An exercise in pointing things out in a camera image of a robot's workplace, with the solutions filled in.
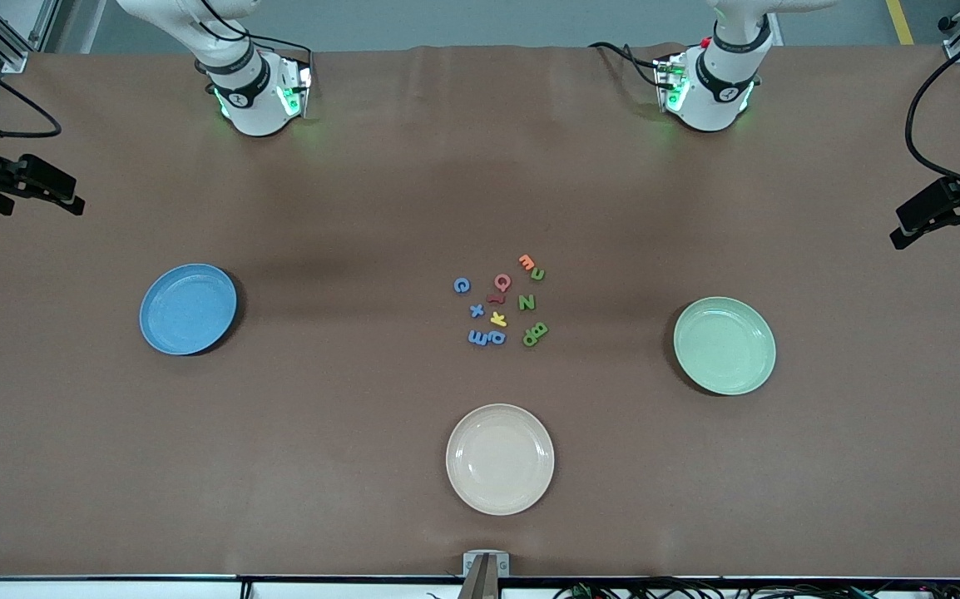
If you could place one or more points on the green foam letter B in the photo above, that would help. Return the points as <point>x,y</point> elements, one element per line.
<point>541,329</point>

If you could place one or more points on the green plate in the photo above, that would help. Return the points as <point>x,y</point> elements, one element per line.
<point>724,346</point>

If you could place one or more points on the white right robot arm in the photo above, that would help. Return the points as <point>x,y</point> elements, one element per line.
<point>251,104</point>

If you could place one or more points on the green foam letter u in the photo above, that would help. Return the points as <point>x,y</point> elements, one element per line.
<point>537,275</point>

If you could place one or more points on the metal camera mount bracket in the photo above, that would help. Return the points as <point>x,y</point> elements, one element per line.
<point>486,574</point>

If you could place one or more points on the pink foam letter Q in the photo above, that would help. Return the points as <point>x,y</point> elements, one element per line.
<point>497,281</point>

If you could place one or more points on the yellow foam letter K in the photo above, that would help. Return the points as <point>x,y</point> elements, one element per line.
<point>498,319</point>

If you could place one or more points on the brown table cover sheet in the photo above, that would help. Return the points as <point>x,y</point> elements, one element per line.
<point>197,466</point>

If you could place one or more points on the green foam letter N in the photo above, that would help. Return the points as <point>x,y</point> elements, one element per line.
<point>527,303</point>

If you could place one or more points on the blue foam letter G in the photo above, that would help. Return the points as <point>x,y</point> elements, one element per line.
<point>457,285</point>

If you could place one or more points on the beige plate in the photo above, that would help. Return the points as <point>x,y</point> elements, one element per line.
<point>500,459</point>

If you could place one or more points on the blue foam letter M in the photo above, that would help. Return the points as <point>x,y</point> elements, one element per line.
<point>477,337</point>

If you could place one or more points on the orange foam letter E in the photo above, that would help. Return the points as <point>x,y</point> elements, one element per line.
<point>527,263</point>

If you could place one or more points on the blue plate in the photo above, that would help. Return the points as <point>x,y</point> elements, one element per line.
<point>188,309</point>

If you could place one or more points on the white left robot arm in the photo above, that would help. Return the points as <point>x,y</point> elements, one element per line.
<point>713,112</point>

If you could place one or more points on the green foam letter P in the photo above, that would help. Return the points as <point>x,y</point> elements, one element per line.
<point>527,340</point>

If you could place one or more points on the blue foam letter a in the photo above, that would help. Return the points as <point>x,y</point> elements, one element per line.
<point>493,339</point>

